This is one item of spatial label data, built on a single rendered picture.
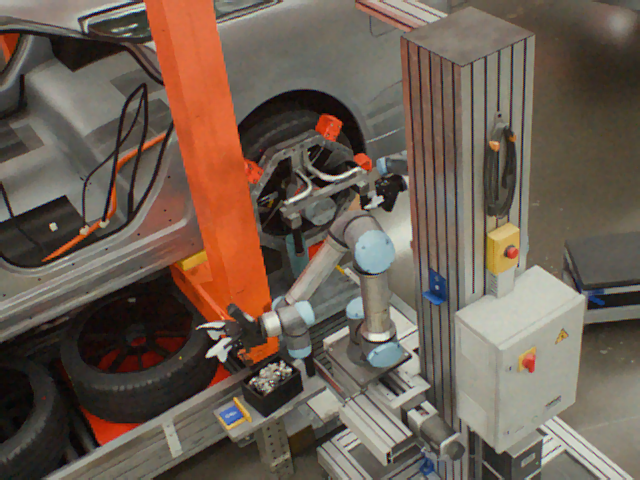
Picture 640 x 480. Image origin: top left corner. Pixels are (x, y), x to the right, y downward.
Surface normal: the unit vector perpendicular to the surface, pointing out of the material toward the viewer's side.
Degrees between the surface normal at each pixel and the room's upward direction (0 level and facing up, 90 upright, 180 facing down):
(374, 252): 83
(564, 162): 0
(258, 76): 90
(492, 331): 0
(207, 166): 90
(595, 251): 0
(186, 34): 90
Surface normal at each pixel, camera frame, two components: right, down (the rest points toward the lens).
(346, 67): 0.55, 0.47
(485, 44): -0.11, -0.78
